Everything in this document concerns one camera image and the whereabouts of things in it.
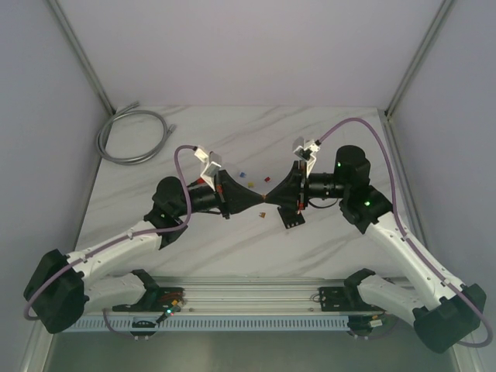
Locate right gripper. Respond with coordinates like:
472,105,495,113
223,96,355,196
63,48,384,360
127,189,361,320
264,160,349,211

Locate black fuse box base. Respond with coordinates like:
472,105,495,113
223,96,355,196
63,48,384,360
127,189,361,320
277,206,305,229

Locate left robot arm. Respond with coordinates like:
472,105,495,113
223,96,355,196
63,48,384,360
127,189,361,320
23,170,264,334

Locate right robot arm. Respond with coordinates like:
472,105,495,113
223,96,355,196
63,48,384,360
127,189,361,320
265,144,487,353

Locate clear plastic fuse box cover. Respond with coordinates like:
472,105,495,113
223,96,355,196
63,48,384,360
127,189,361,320
223,163,240,180

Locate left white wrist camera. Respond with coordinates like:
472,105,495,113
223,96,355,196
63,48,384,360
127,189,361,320
195,146,222,191

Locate grey coiled cable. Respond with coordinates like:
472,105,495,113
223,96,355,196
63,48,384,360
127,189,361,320
96,101,177,165

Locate aluminium front rail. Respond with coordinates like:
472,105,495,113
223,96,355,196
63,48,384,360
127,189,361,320
84,275,380,315

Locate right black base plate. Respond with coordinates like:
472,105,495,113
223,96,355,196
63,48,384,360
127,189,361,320
317,287,384,312

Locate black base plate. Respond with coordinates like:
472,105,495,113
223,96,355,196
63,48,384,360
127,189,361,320
317,287,384,312
112,287,184,312

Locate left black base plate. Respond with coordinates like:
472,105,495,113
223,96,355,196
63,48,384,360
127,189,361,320
112,287,184,312

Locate grey slotted cable duct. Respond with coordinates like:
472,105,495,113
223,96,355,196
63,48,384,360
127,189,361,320
67,313,350,332

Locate right aluminium frame post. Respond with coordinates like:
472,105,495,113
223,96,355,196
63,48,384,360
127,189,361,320
384,0,457,117

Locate aluminium frame post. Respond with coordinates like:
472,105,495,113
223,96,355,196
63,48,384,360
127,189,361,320
46,0,115,115
384,0,457,117

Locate left aluminium frame post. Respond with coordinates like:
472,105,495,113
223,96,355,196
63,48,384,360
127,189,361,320
46,0,115,115

